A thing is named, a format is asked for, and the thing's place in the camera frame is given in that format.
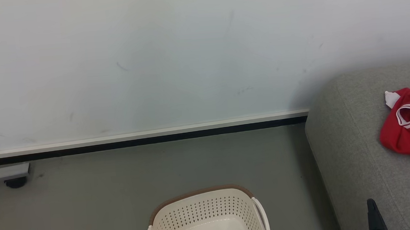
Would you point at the black caster wheel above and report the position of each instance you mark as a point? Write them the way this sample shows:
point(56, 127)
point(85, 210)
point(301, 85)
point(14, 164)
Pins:
point(15, 182)

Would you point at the red garment with white trim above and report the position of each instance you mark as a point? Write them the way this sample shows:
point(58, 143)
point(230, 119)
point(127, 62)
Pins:
point(405, 137)

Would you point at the grey cart base with caster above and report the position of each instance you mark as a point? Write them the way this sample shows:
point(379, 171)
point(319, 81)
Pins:
point(3, 172)

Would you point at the white and black baseboard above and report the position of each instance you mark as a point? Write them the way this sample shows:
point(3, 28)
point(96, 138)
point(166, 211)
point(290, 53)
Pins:
point(138, 139)

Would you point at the grey fabric sofa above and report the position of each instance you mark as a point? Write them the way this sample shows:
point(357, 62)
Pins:
point(360, 162)

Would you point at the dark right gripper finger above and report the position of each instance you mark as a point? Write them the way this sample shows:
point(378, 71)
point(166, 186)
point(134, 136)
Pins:
point(375, 220)

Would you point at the cream perforated laundry basket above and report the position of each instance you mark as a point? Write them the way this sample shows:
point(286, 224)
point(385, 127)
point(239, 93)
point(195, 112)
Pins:
point(207, 219)

